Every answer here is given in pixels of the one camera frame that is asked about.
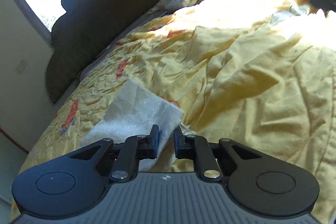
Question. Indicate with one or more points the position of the white textured pants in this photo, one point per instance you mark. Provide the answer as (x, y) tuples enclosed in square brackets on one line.
[(133, 112)]

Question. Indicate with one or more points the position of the green padded headboard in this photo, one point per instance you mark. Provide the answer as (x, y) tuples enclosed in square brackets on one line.
[(85, 30)]

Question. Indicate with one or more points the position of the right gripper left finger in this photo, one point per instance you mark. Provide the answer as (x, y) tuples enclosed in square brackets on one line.
[(128, 154)]

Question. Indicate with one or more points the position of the yellow carrot print quilt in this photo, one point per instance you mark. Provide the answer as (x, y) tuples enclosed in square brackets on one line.
[(260, 72)]

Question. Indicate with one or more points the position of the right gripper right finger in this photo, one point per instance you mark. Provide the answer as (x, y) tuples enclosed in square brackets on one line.
[(197, 149)]

